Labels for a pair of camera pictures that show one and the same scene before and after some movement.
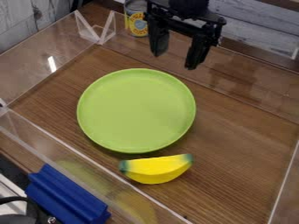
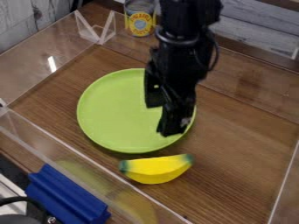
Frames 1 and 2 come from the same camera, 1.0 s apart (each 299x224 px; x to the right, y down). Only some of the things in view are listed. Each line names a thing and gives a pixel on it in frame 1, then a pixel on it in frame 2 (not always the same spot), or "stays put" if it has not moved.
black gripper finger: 159,37 → 154,91
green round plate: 135,110 stays put
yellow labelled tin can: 135,21 stays put
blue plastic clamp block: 65,200 stays put
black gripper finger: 200,48 → 178,112
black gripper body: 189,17 → 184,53
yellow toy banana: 157,170 stays put
